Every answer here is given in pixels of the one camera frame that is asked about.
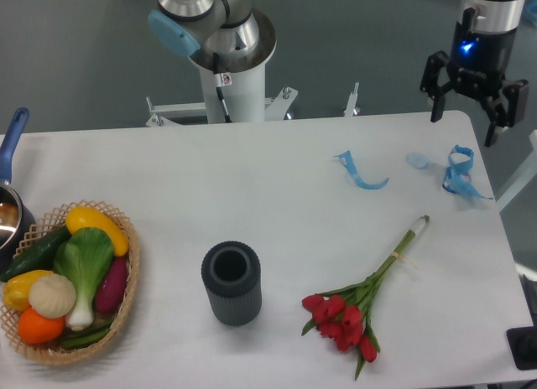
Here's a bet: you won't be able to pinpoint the crumpled blue tape loop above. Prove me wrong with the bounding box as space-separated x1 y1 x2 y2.
441 145 493 200

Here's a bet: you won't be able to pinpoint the black device at edge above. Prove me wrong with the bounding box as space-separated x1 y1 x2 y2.
506 326 536 371

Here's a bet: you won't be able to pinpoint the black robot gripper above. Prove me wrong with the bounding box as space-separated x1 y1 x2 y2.
420 27 529 148

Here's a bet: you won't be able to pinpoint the woven wicker basket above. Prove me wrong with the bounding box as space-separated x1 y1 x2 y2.
1 200 140 365

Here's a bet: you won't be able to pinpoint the purple sweet potato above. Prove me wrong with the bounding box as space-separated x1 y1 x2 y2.
94 257 128 314

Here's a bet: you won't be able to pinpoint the white frame bar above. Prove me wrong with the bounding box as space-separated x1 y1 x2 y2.
496 130 536 212

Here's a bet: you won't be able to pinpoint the orange fruit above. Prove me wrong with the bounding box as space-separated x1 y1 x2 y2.
18 308 65 345

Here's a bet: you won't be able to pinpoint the dark grey ribbed vase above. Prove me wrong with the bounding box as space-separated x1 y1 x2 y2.
201 241 262 326

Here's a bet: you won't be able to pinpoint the dark green cucumber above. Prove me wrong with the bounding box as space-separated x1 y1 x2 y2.
1 226 71 283

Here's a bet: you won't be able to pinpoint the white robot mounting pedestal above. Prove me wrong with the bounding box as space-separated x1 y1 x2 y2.
144 61 362 128

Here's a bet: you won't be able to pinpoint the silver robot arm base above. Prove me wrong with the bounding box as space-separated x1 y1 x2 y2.
148 0 276 73

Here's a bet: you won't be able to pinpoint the red tulip bouquet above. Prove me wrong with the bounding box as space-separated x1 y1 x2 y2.
301 215 430 379

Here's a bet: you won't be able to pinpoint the green bean pods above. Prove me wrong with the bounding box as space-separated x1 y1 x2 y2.
60 319 113 350

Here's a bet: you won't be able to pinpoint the blue handled saucepan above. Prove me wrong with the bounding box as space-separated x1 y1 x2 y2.
1 107 35 271

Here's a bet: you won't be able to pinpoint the green bok choy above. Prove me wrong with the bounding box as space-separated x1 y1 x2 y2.
54 227 114 331

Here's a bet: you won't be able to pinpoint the yellow bell pepper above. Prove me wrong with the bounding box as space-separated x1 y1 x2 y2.
3 270 53 312

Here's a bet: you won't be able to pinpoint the white garlic bulb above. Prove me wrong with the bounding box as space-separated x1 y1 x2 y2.
29 273 76 319

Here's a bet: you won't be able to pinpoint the small blue tape disc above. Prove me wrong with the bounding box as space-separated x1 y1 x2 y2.
406 153 430 169

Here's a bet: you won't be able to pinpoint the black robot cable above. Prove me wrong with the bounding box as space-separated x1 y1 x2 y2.
211 0 234 124

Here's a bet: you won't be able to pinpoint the blue tape strip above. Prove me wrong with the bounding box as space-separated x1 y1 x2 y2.
334 150 389 190

